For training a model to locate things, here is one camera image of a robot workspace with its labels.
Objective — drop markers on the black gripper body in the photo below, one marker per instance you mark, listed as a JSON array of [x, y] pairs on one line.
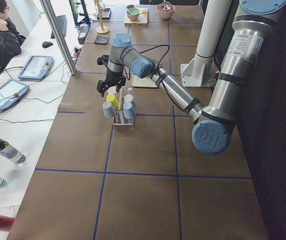
[[112, 76]]

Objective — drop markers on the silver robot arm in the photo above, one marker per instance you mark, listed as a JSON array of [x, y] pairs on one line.
[[214, 123]]

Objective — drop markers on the teach pendant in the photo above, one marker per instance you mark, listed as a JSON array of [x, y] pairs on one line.
[[11, 92], [36, 68]]

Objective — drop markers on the black box with label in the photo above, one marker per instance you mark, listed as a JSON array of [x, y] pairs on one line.
[[82, 33]]

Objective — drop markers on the black keyboard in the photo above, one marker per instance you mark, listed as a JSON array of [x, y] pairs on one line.
[[62, 23]]

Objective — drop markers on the wooden mug tree stand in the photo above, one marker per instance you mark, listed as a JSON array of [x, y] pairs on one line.
[[101, 29]]

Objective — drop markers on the white wire cup rack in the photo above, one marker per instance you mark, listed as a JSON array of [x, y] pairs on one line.
[[119, 119]]

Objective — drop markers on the wooden cutting board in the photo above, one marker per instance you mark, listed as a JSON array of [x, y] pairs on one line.
[[141, 20]]

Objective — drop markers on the pink cup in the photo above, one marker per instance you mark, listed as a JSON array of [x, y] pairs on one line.
[[112, 90]]

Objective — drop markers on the aluminium frame post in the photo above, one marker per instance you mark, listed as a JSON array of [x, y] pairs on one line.
[[50, 14]]

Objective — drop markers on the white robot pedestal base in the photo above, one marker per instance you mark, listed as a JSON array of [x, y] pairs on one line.
[[200, 71]]

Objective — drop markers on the far teach pendant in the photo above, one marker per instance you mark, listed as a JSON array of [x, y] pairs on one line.
[[36, 68]]

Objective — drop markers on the cream white cup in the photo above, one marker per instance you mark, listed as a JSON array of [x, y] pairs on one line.
[[129, 98]]

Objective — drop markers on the light blue cup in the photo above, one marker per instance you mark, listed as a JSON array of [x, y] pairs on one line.
[[128, 110]]

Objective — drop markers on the pink bowl with ice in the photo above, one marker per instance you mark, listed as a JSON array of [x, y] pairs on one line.
[[165, 10]]

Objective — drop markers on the green bowl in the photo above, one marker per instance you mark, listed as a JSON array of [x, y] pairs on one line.
[[133, 13]]

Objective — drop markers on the black computer mouse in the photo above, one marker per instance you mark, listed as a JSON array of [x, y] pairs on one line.
[[47, 44]]

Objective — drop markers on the folded grey cloth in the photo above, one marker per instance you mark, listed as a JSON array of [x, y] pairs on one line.
[[101, 39]]

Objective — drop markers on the near teach pendant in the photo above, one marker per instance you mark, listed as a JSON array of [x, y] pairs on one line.
[[11, 92]]

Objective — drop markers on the cream rabbit serving tray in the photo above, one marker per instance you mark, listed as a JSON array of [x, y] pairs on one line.
[[145, 82]]

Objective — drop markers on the yellow cup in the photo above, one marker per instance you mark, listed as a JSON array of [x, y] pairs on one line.
[[113, 99]]

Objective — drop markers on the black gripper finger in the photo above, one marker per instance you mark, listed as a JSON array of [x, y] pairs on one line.
[[120, 83], [101, 87]]

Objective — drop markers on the grey cup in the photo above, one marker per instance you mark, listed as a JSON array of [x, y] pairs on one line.
[[109, 110]]

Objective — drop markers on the clear water bottle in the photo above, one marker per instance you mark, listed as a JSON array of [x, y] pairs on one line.
[[11, 153]]

